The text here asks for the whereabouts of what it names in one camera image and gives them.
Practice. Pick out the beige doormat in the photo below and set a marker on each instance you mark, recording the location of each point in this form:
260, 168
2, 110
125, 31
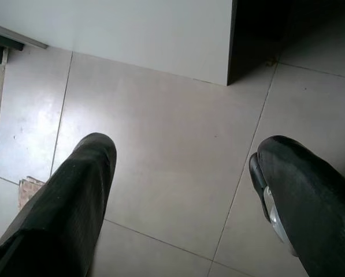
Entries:
29, 190

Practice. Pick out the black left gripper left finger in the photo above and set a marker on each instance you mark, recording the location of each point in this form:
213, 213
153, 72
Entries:
62, 207

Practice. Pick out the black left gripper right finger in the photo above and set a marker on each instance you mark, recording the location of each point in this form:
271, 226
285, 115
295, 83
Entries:
311, 207

